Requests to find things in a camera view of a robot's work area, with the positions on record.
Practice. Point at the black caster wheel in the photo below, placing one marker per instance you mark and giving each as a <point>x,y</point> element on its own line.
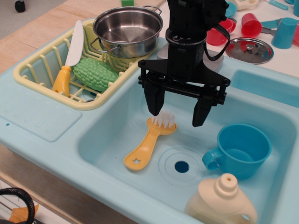
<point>20,6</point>

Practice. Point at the yellow brush with white bristles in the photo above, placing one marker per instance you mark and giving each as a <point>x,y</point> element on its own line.
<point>161,125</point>

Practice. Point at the blue plastic utensil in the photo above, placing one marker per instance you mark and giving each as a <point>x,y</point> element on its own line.
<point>278,4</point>

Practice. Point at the orange tape piece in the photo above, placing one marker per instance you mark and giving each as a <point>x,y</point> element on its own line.
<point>19,215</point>

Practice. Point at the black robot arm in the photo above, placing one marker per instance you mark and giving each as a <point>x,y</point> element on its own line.
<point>194,16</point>

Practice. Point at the grey toy faucet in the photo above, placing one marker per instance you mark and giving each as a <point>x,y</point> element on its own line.
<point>212,65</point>

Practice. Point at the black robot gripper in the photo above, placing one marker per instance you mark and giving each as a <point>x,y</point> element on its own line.
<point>183,73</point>

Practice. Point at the blue upside-down cup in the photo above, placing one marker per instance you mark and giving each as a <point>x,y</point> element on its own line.
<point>285,33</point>

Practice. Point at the green bumpy toy gourd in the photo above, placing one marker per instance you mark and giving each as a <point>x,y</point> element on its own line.
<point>95,74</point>

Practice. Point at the white knife with yellow handle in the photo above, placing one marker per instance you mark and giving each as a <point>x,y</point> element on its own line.
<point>61,84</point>

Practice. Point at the green block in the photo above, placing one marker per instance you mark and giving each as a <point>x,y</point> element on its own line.
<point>127,3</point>

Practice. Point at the red cup lying sideways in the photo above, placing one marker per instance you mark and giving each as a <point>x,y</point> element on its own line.
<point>251,26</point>

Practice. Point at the blue plastic cup in sink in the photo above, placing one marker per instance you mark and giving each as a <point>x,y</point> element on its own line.
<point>241,150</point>

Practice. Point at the blue plastic plate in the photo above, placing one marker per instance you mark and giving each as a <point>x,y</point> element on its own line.
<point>231,10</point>

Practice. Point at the stainless steel pot lid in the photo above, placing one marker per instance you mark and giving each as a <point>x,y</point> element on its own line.
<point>250,50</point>

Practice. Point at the yellow plastic dish rack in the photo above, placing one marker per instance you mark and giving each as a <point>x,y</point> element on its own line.
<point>39,71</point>

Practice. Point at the cream toy appliance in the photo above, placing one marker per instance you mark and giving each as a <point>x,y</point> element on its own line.
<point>245,4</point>

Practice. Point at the light blue toy sink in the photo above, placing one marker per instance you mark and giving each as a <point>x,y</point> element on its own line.
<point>97,162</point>

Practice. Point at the red cup with handle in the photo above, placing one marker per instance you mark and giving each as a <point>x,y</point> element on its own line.
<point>220,34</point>

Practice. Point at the cream detergent bottle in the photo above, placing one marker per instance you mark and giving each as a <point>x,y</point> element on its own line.
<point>221,201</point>

